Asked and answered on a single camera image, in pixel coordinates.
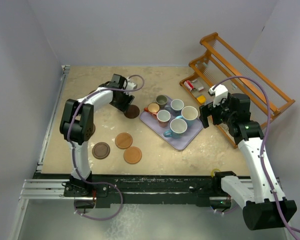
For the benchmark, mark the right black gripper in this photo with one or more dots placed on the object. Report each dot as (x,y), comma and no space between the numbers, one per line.
(208,110)

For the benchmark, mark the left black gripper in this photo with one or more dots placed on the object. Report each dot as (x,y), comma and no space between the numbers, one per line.
(128,100)

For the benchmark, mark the dark walnut coaster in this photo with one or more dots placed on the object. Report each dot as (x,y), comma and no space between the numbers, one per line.
(132,112)
(101,150)

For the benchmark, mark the large light blue cup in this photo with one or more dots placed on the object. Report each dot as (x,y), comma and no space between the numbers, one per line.
(189,114)

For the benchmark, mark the light orange wooden coaster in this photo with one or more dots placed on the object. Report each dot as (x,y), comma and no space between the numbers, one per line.
(132,155)
(123,140)

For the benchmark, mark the reddish wooden coaster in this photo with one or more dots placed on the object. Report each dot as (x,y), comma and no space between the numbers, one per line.
(93,128)

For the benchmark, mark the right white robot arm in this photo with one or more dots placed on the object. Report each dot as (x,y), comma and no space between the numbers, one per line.
(266,205)

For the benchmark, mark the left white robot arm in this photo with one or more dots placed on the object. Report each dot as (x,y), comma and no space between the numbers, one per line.
(77,119)

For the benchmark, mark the orange copper cup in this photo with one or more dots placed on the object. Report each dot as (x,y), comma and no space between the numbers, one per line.
(153,108)

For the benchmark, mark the grey green cup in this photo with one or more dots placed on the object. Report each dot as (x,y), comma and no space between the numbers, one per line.
(161,100)

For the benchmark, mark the blue cup with pattern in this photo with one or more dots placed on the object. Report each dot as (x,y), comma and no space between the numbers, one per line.
(177,128)

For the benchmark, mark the grey blue cup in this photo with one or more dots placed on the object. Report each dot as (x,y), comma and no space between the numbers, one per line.
(175,107)

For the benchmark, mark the pink red cup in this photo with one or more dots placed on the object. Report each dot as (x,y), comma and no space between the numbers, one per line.
(163,117)

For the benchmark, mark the yellow small block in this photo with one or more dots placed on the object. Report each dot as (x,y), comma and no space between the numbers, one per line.
(201,99)

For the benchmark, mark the lilac serving tray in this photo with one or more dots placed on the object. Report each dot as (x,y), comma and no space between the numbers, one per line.
(180,143)

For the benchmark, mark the red white small box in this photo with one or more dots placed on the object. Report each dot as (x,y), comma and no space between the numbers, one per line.
(189,85)

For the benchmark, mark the orange wooden rack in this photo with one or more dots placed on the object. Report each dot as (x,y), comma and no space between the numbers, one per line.
(221,61)

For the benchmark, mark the yellow tape roll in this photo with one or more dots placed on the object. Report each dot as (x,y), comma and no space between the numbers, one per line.
(214,171)

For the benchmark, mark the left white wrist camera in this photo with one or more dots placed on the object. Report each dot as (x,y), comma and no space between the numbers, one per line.
(131,85)

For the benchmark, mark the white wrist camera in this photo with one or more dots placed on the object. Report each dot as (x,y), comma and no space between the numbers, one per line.
(131,85)
(219,92)

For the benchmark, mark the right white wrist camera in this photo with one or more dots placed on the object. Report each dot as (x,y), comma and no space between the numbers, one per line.
(219,92)

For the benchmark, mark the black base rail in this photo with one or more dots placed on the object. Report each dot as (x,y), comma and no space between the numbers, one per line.
(111,189)

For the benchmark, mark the aluminium frame profile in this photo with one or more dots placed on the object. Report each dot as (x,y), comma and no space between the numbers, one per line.
(43,189)

